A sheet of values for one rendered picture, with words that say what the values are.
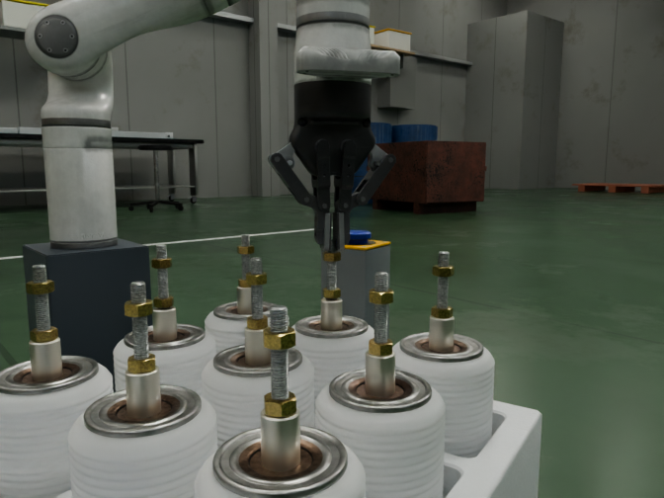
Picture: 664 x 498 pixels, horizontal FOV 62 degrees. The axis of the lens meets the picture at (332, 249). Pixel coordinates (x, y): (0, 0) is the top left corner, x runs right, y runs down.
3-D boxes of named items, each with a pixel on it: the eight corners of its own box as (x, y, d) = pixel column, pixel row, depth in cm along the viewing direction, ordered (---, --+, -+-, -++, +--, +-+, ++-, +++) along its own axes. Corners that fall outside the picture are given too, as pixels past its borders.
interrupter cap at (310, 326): (370, 321, 61) (371, 315, 60) (365, 343, 53) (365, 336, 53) (302, 319, 62) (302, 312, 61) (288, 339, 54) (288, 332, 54)
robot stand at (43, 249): (37, 432, 88) (21, 244, 83) (125, 407, 97) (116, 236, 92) (61, 467, 77) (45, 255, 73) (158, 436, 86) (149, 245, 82)
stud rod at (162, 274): (169, 323, 53) (165, 245, 52) (158, 323, 53) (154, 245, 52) (170, 320, 54) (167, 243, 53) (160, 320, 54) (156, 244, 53)
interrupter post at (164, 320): (147, 342, 54) (145, 308, 53) (167, 335, 56) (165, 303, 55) (163, 346, 52) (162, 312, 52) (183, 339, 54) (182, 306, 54)
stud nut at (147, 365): (122, 372, 37) (121, 360, 37) (136, 363, 38) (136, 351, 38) (147, 374, 36) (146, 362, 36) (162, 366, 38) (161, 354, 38)
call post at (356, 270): (319, 463, 78) (319, 246, 74) (346, 443, 84) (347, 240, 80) (364, 479, 74) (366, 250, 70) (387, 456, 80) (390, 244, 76)
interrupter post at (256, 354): (238, 367, 47) (237, 329, 46) (253, 358, 49) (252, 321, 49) (263, 371, 46) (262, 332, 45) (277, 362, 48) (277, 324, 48)
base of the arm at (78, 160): (42, 244, 83) (34, 127, 81) (106, 239, 89) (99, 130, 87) (60, 251, 76) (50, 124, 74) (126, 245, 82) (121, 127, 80)
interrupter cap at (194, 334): (107, 344, 53) (107, 337, 53) (170, 325, 59) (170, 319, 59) (159, 359, 49) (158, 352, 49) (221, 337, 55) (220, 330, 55)
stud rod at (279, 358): (291, 435, 31) (290, 305, 30) (285, 443, 31) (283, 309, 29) (276, 432, 32) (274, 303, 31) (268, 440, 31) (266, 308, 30)
